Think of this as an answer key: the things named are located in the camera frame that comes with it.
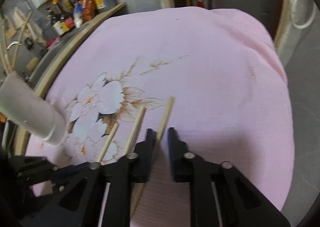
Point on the white plastic utensil holder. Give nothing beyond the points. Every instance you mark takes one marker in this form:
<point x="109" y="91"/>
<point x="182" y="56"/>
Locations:
<point x="21" y="105"/>

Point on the wooden chopstick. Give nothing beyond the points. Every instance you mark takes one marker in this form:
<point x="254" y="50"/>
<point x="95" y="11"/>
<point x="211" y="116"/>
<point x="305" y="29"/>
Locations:
<point x="108" y="142"/>
<point x="138" y="188"/>
<point x="131" y="142"/>

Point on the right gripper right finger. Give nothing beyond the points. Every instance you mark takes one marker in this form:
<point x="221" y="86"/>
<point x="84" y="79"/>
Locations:
<point x="180" y="157"/>

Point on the pink floral cloth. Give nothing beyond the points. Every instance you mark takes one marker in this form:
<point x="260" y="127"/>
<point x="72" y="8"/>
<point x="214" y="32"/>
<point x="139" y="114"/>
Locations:
<point x="232" y="109"/>

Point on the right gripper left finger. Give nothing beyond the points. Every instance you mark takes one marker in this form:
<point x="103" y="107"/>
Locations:
<point x="140" y="167"/>

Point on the soy sauce bottle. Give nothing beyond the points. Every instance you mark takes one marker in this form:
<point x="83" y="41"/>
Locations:
<point x="62" y="23"/>

